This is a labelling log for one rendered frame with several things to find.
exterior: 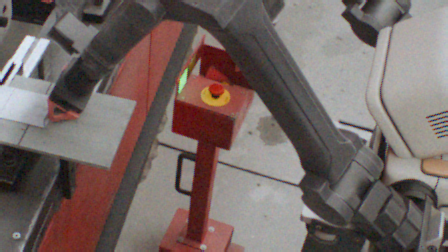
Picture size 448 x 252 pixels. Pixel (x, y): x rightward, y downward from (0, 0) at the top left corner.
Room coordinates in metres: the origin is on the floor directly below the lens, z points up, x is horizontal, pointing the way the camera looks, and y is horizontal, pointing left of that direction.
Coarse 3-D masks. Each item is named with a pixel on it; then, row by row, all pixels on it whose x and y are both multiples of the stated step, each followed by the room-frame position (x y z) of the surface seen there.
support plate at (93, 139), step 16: (16, 80) 1.00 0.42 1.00; (32, 80) 1.00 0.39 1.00; (96, 96) 0.99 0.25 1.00; (112, 96) 0.99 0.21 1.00; (64, 112) 0.93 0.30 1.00; (96, 112) 0.94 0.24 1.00; (112, 112) 0.95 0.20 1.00; (128, 112) 0.96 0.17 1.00; (0, 128) 0.86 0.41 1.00; (16, 128) 0.87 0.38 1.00; (32, 128) 0.88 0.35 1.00; (48, 128) 0.88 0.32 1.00; (64, 128) 0.89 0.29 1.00; (80, 128) 0.89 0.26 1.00; (96, 128) 0.90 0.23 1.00; (112, 128) 0.91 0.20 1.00; (16, 144) 0.83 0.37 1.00; (32, 144) 0.84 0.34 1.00; (48, 144) 0.84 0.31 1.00; (64, 144) 0.85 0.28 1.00; (80, 144) 0.85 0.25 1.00; (96, 144) 0.86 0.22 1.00; (112, 144) 0.87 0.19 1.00; (80, 160) 0.82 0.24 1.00; (96, 160) 0.82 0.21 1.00; (112, 160) 0.83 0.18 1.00
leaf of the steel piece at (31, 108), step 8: (16, 96) 0.95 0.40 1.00; (24, 96) 0.95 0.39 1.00; (32, 96) 0.96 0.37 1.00; (40, 96) 0.96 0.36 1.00; (8, 104) 0.93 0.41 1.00; (16, 104) 0.93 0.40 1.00; (24, 104) 0.93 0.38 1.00; (32, 104) 0.94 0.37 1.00; (40, 104) 0.94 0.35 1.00; (8, 112) 0.90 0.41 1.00; (16, 112) 0.91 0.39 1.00; (24, 112) 0.91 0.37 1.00; (32, 112) 0.91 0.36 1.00; (40, 112) 0.92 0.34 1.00; (16, 120) 0.89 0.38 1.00; (24, 120) 0.89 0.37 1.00; (32, 120) 0.89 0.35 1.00; (40, 120) 0.90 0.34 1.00; (48, 120) 0.90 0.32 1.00
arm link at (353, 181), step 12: (348, 168) 0.64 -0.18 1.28; (360, 168) 0.65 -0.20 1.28; (348, 180) 0.63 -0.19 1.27; (360, 180) 0.63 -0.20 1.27; (372, 180) 0.64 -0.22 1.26; (336, 192) 0.61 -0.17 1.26; (348, 192) 0.61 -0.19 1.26; (360, 192) 0.62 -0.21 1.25; (372, 192) 0.62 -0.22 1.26; (384, 192) 0.63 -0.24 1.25; (348, 204) 0.60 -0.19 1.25; (360, 204) 0.61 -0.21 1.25; (372, 204) 0.61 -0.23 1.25; (360, 216) 0.60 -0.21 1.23; (372, 216) 0.60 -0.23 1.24
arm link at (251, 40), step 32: (160, 0) 0.62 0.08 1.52; (192, 0) 0.60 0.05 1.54; (224, 0) 0.60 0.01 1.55; (256, 0) 0.63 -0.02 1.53; (224, 32) 0.59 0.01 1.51; (256, 32) 0.61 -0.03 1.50; (256, 64) 0.60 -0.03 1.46; (288, 64) 0.63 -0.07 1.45; (288, 96) 0.61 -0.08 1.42; (288, 128) 0.62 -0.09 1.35; (320, 128) 0.62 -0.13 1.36; (320, 160) 0.61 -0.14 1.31; (320, 192) 0.60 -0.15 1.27
